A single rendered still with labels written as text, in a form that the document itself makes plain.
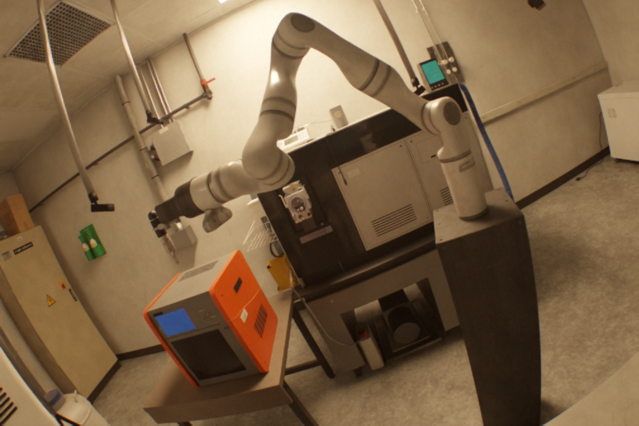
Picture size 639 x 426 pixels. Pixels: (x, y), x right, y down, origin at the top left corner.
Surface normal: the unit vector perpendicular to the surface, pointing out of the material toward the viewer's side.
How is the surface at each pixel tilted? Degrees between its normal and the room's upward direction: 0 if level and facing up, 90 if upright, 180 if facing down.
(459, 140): 90
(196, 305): 90
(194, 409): 90
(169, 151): 90
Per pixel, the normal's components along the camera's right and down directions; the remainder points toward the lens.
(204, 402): 0.00, 0.17
